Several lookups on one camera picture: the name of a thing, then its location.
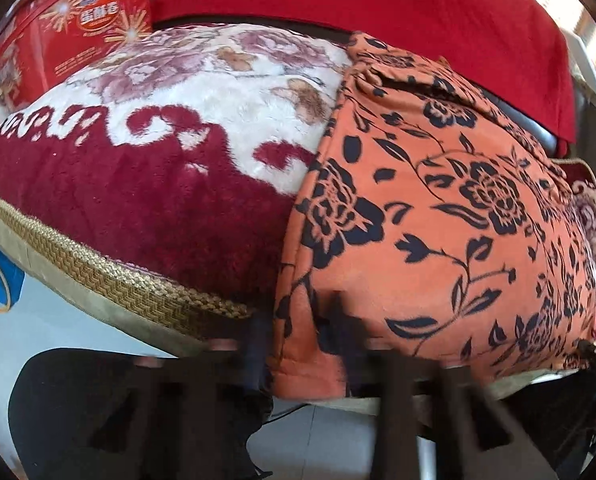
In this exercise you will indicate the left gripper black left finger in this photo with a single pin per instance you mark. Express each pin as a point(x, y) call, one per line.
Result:
point(188, 418)

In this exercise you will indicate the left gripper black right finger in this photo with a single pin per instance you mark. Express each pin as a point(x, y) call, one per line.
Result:
point(473, 436)

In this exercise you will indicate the orange floral small garment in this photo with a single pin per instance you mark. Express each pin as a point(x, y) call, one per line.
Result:
point(441, 228)

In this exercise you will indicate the floral plush seat cover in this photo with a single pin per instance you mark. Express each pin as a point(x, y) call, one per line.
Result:
point(163, 176)

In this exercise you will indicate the red gift box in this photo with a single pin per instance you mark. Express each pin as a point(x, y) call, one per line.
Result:
point(44, 42)

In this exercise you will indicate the red blanket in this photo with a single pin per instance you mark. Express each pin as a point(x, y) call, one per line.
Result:
point(378, 20)

